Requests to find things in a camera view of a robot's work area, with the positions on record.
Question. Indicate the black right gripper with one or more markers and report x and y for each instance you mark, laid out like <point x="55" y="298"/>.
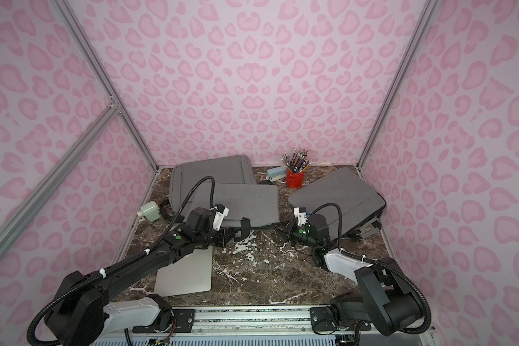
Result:
<point x="294" y="232"/>

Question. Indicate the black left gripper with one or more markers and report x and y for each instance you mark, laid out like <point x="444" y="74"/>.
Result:
<point x="231" y="233"/>

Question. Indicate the dark green laptop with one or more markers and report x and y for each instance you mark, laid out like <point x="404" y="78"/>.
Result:
<point x="190" y="275"/>

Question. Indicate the dark grey laptop case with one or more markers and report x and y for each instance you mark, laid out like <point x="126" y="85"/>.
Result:
<point x="360" y="204"/>

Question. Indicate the grey laptop sleeve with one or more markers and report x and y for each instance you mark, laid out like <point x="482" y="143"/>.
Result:
<point x="250" y="206"/>

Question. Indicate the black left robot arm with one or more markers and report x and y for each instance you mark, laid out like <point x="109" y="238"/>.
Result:
<point x="77" y="316"/>

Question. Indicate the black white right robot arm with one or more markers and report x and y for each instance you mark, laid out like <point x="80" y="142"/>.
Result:
<point x="387" y="298"/>

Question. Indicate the red pencil cup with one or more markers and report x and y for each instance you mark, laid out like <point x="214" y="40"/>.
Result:
<point x="294" y="180"/>

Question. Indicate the pale green tape dispenser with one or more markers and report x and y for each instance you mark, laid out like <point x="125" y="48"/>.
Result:
<point x="149" y="211"/>

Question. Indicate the light blue eraser box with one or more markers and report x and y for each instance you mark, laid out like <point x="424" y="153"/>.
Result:
<point x="276" y="173"/>

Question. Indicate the bundle of coloured pencils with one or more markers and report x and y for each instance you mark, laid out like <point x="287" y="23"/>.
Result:
<point x="297" y="161"/>

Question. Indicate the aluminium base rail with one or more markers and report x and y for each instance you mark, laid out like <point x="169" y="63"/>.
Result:
<point x="244" y="325"/>

